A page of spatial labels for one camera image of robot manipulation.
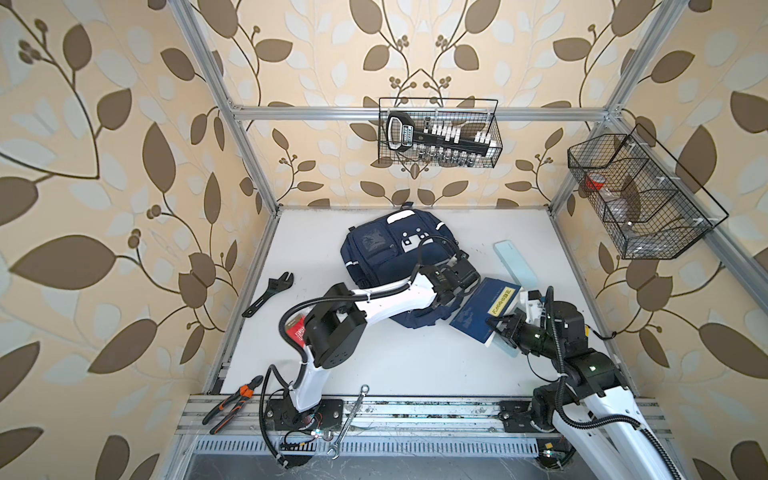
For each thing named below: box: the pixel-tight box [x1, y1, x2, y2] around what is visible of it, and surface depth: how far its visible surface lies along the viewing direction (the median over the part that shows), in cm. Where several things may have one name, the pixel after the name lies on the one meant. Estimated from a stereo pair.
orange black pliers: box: [202, 375, 264, 435], surface depth 78 cm
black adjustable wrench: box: [242, 272, 294, 318], surface depth 101 cm
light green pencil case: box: [494, 239, 539, 289], surface depth 104 cm
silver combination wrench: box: [327, 384, 370, 460], surface depth 75 cm
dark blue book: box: [449, 277, 523, 346], surface depth 78 cm
